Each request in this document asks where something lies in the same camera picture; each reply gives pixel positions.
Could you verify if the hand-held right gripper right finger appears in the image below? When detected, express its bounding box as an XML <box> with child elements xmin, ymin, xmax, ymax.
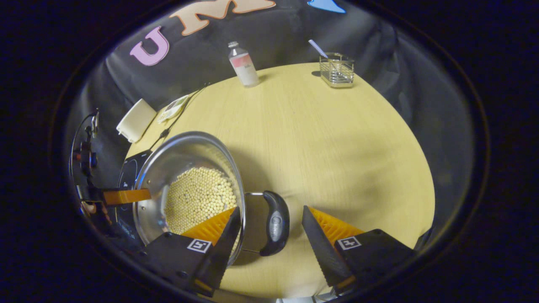
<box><xmin>301</xmin><ymin>205</ymin><xmax>417</xmax><ymax>295</ymax></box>

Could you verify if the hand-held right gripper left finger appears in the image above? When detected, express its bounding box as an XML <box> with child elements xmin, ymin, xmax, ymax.
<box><xmin>139</xmin><ymin>206</ymin><xmax>243</xmax><ymax>297</ymax></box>

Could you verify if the black induction cooktop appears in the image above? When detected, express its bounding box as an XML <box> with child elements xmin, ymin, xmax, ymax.
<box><xmin>115</xmin><ymin>149</ymin><xmax>153</xmax><ymax>251</ymax></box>

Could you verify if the stainless steel pot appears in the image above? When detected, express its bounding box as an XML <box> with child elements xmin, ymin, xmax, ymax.
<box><xmin>133</xmin><ymin>131</ymin><xmax>291</xmax><ymax>268</ymax></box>

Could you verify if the pile of soybeans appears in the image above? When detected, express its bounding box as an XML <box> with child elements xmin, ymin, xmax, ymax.
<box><xmin>164</xmin><ymin>167</ymin><xmax>237</xmax><ymax>236</ymax></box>

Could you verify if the white toaster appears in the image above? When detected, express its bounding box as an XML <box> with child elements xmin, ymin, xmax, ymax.
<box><xmin>116</xmin><ymin>98</ymin><xmax>157</xmax><ymax>144</ymax></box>

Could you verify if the white divided dish of beans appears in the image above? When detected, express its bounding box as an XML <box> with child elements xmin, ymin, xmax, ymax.
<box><xmin>158</xmin><ymin>95</ymin><xmax>190</xmax><ymax>123</ymax></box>

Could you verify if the small clear bottle pink label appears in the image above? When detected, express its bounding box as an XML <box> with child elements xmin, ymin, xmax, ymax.
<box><xmin>228</xmin><ymin>41</ymin><xmax>260</xmax><ymax>88</ymax></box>

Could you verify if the striped straw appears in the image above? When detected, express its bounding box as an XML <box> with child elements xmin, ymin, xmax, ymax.
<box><xmin>308</xmin><ymin>40</ymin><xmax>333</xmax><ymax>64</ymax></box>

